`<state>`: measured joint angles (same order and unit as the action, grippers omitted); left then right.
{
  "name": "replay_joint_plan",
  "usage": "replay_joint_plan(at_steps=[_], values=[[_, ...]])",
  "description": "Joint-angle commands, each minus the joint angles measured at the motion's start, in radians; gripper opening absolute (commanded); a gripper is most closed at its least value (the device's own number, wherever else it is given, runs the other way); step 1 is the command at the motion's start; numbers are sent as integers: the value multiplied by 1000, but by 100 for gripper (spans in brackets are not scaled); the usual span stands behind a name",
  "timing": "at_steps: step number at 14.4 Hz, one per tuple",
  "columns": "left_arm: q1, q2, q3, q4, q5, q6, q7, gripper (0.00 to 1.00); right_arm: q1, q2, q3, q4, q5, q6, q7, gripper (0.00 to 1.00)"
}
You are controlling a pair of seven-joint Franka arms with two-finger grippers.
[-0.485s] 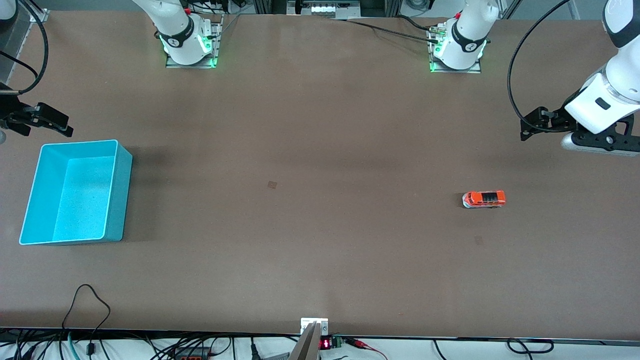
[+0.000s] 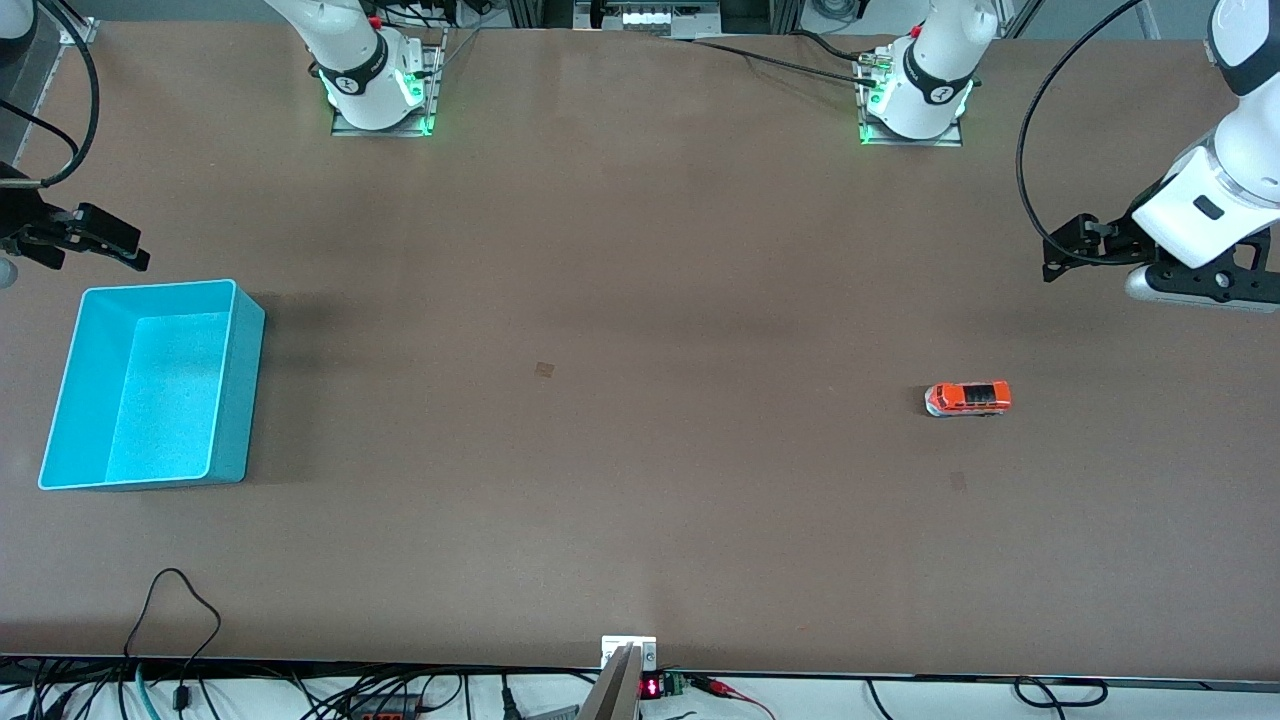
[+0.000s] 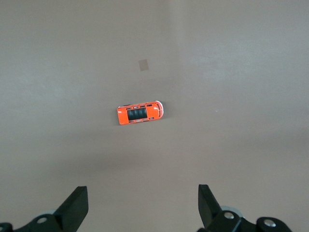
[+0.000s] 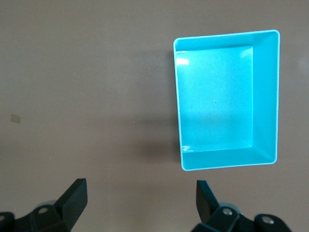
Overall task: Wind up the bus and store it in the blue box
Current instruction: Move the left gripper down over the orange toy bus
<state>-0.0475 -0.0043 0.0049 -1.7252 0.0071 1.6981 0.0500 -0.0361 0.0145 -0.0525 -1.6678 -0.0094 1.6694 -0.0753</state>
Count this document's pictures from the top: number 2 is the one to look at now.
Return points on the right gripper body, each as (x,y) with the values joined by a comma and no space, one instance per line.
(20,214)

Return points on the orange toy bus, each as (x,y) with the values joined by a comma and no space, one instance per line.
(970,397)

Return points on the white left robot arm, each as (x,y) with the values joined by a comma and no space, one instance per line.
(930,80)

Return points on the blue plastic box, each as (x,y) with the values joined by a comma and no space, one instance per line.
(160,400)

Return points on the white light device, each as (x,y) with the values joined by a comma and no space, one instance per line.
(665,18)

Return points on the orange power strip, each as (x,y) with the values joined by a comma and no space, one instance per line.
(385,710)

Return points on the red digit display module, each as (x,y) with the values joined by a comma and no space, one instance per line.
(655,687)

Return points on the grey aluminium bar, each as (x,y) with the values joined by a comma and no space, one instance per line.
(612,695)

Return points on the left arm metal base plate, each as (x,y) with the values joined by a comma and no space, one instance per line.
(945,141)

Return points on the grey corner metal rail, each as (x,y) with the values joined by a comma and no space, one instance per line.
(78,32)

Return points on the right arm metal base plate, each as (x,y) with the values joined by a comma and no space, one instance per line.
(436,80)

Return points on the silver aluminium frame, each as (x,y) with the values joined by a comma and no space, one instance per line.
(760,15)

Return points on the white bracket plate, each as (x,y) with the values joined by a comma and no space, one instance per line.
(612,645)

